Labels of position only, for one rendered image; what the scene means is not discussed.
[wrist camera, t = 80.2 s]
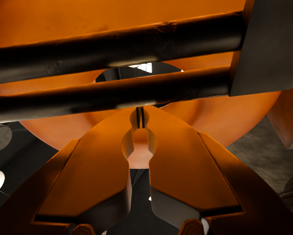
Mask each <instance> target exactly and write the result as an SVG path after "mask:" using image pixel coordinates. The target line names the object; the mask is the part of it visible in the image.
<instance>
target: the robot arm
mask: <svg viewBox="0 0 293 235"><path fill-rule="evenodd" d="M141 116H142V128H145V130H146V131H147V137H148V150H149V151H150V152H151V153H152V155H153V157H152V158H151V159H150V161H149V174H150V197H151V207H152V211H153V213H154V214H155V215H156V216H157V217H159V218H160V219H162V220H164V221H166V222H168V223H169V224H171V225H173V226H175V227H176V228H178V229H179V233H178V235H293V212H292V210H291V209H290V208H289V207H288V205H287V204H286V203H285V202H284V201H283V200H282V198H281V197H280V196H279V195H278V194H277V193H276V192H275V191H274V190H273V189H272V188H271V187H270V186H269V185H268V184H267V183H266V182H265V181H264V180H263V179H262V178H261V177H260V176H259V175H258V174H257V173H255V172H254V171H253V170H252V169H251V168H250V167H248V166H247V165H246V164H245V163H243V162H242V161H241V160H239V159H238V158H237V157H236V156H234V155H233V154H232V153H231V152H229V151H228V150H227V149H225V148H224V147H223V146H222V145H221V144H220V143H218V142H217V141H216V140H214V139H213V138H212V137H211V136H209V135H208V134H207V133H199V132H198V131H196V130H195V129H194V128H192V127H191V126H190V125H188V124H187V123H186V122H184V121H183V120H181V119H179V118H177V117H176V116H173V115H171V114H169V113H167V112H165V111H163V110H161V109H159V108H157V107H155V106H153V105H147V106H139V107H131V108H124V109H122V110H120V111H119V112H117V113H115V114H113V115H112V116H110V117H108V118H106V119H105V120H103V121H101V122H100V123H98V124H97V125H95V126H94V127H93V128H91V129H90V130H89V131H88V132H87V133H85V134H84V135H83V136H82V137H81V138H80V139H72V140H71V141H70V142H69V143H68V144H67V145H65V146H64V147H63V148H62V149H61V150H60V151H58V152H57V154H55V155H54V156H53V157H52V158H51V159H50V160H48V161H47V162H46V163H45V164H44V165H43V166H41V167H40V168H39V169H38V170H37V171H36V172H35V173H33V174H32V175H31V176H30V177H29V178H28V179H26V180H25V181H24V182H23V183H22V184H21V185H20V186H19V187H18V188H17V189H16V190H15V191H14V192H13V193H12V194H11V195H10V196H9V197H8V198H7V199H6V200H5V201H4V202H3V203H2V205H1V206H0V235H106V232H107V229H109V228H110V227H112V226H114V225H115V224H117V223H118V222H120V221H121V220H123V219H124V218H126V217H127V216H128V214H129V212H130V206H131V196H132V186H131V178H130V171H129V162H128V161H127V159H128V158H129V156H130V155H131V154H132V152H133V151H134V140H133V135H134V133H135V132H136V131H137V129H140V123H141Z"/></svg>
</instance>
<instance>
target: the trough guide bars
mask: <svg viewBox="0 0 293 235"><path fill-rule="evenodd" d="M229 52H233V56H232V62H231V64H230V65H227V66H220V67H212V68H205V69H196V70H188V71H181V72H174V73H167V74H159V75H152V76H143V77H136V78H129V79H121V80H114V81H107V82H100V83H90V84H83V85H76V86H68V87H61V88H54V89H47V90H38V91H31V92H23V93H16V94H9V95H2V96H0V123H6V122H14V121H22V120H30V119H38V118H49V117H57V116H65V115H73V114H81V113H89V112H96V111H108V110H115V109H123V108H131V107H139V106H147V105H155V104H166V103H174V102H182V101H190V100H198V99H206V98H213V97H225V96H229V97H234V96H242V95H250V94H258V93H266V92H274V91H282V90H290V89H291V88H293V0H245V6H244V9H243V10H237V11H231V12H225V13H218V14H210V15H204V16H198V17H192V18H186V19H180V20H174V21H166V22H160V23H153V24H147V25H141V26H135V27H129V28H121V29H114V30H109V31H102V32H96V33H90V34H84V35H76V36H70V37H63V38H57V39H51V40H45V41H37V42H31V43H25V44H19V45H12V46H6V47H0V84H3V83H12V82H19V81H26V80H33V79H40V78H47V77H54V76H63V75H70V74H77V73H83V72H91V71H97V70H104V69H114V68H120V67H127V66H134V65H141V64H148V63H155V62H164V61H171V60H178V59H185V58H192V57H198V56H205V55H215V54H221V53H229Z"/></svg>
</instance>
